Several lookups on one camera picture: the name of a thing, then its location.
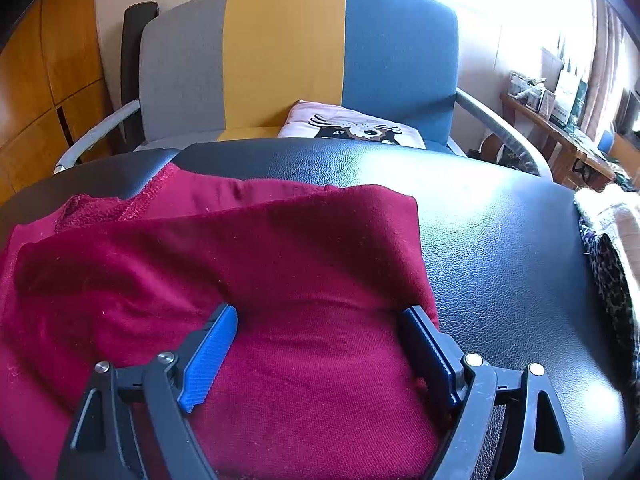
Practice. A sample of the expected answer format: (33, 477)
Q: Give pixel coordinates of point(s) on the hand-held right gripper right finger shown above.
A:
(425, 347)

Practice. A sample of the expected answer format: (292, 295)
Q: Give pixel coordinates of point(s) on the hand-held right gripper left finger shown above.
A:
(210, 360)

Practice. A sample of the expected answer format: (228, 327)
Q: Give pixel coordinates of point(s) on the dark red garment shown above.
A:
(300, 285)

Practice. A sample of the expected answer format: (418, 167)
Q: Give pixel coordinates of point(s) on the leopard print cloth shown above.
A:
(610, 285)

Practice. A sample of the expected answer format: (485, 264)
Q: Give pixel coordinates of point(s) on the dark book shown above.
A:
(511, 156)

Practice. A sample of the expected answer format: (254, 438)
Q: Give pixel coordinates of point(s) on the cream cloth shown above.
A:
(615, 210)

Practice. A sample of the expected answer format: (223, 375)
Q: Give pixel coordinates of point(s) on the pink dog print cushion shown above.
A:
(350, 120)

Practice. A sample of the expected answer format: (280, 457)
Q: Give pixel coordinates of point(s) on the wooden side table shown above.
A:
(565, 137)

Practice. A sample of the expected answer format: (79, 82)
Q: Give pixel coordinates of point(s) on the blue chair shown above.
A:
(606, 141)

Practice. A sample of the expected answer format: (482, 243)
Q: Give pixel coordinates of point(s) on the green paper bag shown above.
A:
(580, 105)

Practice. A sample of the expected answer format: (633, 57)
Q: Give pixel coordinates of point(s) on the white paper bag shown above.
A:
(565, 95)

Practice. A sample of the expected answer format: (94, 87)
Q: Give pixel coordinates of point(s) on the grey yellow blue armchair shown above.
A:
(280, 60)

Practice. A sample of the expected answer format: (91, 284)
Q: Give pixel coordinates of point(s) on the wooden wardrobe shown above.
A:
(65, 60)

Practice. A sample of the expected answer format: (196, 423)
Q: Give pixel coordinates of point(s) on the pink patterned curtain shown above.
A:
(607, 60)

